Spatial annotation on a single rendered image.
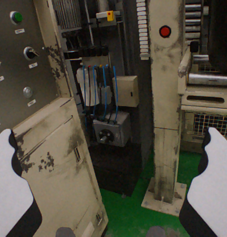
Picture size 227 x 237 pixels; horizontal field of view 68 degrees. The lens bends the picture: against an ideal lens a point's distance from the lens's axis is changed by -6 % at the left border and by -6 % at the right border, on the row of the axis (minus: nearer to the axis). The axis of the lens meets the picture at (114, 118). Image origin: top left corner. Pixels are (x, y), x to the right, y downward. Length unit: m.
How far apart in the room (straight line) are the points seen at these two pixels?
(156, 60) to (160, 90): 0.13
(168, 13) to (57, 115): 0.53
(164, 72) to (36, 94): 0.50
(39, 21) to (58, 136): 0.36
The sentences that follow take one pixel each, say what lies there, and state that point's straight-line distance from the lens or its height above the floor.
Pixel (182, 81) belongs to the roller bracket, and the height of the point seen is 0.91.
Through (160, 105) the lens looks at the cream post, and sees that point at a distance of 0.85.
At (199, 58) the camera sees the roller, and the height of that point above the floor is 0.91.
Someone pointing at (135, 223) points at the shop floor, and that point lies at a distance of 1.28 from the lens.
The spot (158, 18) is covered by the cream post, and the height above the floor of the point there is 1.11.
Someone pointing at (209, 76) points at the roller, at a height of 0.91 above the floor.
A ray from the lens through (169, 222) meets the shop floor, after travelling 1.29.
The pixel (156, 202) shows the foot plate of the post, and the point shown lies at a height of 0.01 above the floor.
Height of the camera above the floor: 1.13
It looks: 30 degrees down
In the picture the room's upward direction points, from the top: 9 degrees counter-clockwise
